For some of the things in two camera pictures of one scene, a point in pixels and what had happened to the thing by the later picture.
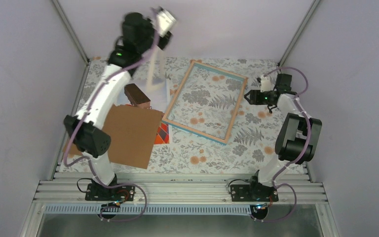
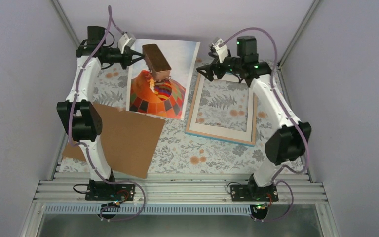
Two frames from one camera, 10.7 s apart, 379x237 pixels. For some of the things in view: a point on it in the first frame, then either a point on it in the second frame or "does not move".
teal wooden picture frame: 206,102 to 198,91
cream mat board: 156,82 to 212,130
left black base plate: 97,192 does not move
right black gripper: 255,99 to 208,69
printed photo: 162,136 to 168,98
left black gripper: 169,36 to 127,59
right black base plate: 255,192 does not move
